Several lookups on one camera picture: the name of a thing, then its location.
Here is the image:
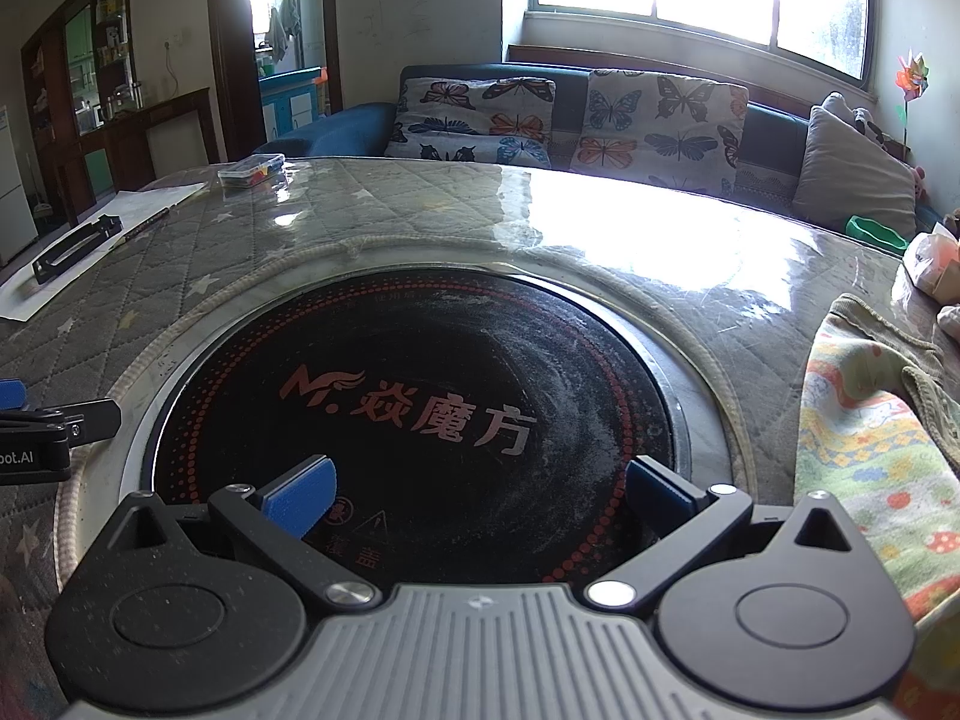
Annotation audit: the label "patterned button shirt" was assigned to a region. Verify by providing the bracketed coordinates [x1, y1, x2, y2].
[793, 292, 960, 720]

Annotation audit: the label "dark wooden shelf cabinet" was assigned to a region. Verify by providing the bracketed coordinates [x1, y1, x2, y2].
[21, 0, 132, 226]

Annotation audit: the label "dark wooden sideboard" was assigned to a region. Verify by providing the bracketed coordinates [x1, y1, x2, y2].
[79, 88, 218, 196]

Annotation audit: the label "blue sofa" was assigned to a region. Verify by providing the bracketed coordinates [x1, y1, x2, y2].
[251, 64, 960, 241]

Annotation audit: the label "grey pillow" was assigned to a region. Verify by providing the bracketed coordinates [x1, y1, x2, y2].
[791, 92, 920, 235]

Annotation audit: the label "dark wooden door frame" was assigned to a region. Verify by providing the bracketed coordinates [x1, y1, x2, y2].
[206, 0, 342, 166]

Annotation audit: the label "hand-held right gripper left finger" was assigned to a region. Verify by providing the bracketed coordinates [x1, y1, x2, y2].
[97, 454, 383, 610]

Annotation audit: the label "clear plastic bag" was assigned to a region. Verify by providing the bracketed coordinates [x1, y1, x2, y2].
[902, 231, 960, 301]

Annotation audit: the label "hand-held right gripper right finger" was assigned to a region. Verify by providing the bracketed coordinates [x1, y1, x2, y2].
[589, 456, 875, 610]

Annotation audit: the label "white paper sheet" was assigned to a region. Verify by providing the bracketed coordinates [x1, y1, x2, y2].
[0, 181, 207, 322]

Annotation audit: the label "round black induction cooktop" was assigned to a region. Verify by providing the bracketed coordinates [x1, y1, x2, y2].
[120, 259, 695, 590]

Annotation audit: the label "clear plastic box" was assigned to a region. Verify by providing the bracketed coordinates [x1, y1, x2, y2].
[217, 153, 286, 188]

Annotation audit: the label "black and white plush toy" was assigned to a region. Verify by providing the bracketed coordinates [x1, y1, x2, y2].
[851, 109, 895, 149]

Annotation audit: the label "dark pen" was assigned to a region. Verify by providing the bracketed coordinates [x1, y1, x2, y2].
[124, 206, 175, 243]

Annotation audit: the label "black rectangular frame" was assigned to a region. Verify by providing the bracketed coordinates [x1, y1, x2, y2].
[34, 215, 122, 284]

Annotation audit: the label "white refrigerator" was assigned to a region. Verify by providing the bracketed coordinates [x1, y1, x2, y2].
[0, 105, 38, 263]

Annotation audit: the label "grey quilted table cover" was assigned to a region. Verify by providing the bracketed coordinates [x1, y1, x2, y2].
[0, 156, 960, 720]

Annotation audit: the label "colourful pinwheel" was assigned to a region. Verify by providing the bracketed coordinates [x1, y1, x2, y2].
[894, 52, 931, 166]

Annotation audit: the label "blue cabinet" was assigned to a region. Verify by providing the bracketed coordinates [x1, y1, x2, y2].
[259, 66, 331, 140]

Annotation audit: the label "butterfly print cushion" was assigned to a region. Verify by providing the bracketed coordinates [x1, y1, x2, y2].
[568, 69, 749, 200]
[386, 76, 557, 170]

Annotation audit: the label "hanging clothes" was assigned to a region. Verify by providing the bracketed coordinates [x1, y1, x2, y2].
[266, 0, 302, 65]

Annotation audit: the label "green bowl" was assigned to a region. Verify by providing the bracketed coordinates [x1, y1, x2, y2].
[846, 215, 908, 254]

